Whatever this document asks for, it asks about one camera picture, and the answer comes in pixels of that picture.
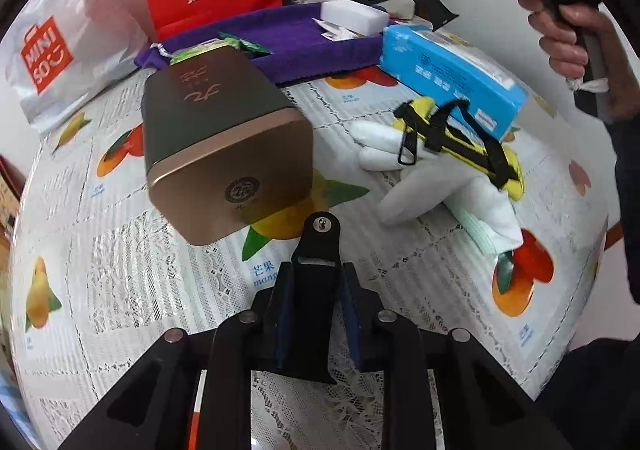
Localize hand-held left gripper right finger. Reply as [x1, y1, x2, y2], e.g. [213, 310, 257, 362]
[340, 262, 573, 450]

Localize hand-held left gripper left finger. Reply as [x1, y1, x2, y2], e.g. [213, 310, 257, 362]
[57, 260, 296, 450]

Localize white sponge block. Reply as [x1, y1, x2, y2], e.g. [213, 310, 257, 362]
[320, 0, 391, 38]

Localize light green tissue pack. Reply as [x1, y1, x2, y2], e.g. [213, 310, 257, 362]
[170, 41, 234, 66]

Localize person's right hand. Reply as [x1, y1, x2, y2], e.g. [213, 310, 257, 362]
[516, 0, 609, 83]

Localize blue tissue pack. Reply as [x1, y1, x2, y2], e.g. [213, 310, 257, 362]
[377, 25, 530, 141]

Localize fruit print lace tablecloth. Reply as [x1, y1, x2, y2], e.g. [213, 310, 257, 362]
[5, 65, 609, 450]

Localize white cloth glove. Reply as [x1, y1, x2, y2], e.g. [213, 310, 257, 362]
[348, 120, 524, 254]

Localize purple cloth pouch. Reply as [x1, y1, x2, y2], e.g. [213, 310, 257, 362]
[134, 1, 401, 89]

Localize pale green cloth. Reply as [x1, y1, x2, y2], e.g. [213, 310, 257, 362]
[457, 207, 502, 256]

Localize green and gold tin box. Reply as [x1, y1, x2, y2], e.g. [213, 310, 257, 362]
[141, 47, 315, 247]

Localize person's dark clothing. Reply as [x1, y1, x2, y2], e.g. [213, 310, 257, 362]
[537, 330, 640, 450]

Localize brown cardboard box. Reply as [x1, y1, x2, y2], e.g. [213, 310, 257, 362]
[0, 156, 25, 241]

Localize white plastic shopping bag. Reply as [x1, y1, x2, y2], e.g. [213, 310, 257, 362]
[5, 0, 164, 131]

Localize yellow plush with black straps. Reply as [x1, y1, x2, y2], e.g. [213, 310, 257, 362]
[391, 96, 526, 201]

